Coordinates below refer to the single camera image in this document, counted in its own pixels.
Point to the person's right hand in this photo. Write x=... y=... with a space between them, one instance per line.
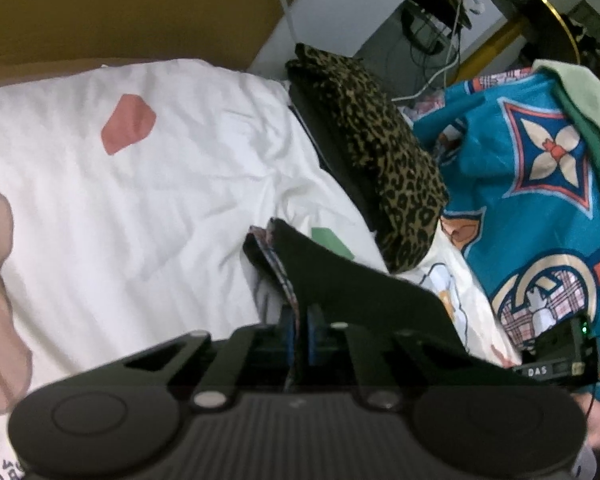
x=591 y=407

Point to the light green blanket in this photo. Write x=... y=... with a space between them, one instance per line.
x=577 y=90

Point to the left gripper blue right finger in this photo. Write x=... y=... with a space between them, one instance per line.
x=315 y=320

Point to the teal patterned blanket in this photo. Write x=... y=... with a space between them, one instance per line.
x=524 y=203

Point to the white cabinet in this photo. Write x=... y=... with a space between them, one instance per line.
x=339 y=26

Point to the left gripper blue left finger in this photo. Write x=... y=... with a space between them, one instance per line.
x=289 y=326

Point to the leopard print garment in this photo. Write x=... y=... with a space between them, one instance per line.
x=398 y=179

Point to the gold round side table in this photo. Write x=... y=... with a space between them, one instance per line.
x=536 y=20

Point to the brown cardboard sheet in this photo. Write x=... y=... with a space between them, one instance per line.
x=48 y=38

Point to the white bear print duvet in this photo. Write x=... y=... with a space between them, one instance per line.
x=125 y=195

